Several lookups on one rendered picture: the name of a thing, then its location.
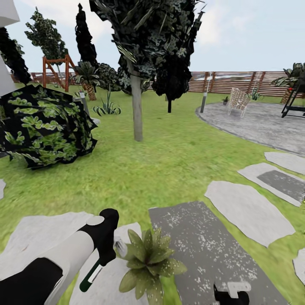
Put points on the insectifuge atomizer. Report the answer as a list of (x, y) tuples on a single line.
[(92, 275)]

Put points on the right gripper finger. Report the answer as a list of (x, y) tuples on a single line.
[(216, 294)]

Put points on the garden chair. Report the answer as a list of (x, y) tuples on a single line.
[(238, 100)]

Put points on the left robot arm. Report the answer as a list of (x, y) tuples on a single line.
[(46, 278)]

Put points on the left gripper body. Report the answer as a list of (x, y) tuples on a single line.
[(106, 251)]

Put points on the pot plant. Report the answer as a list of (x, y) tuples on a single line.
[(148, 260)]

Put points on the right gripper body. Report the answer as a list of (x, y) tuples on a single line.
[(225, 299)]

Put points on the charcoal grill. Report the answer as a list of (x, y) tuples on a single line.
[(299, 87)]

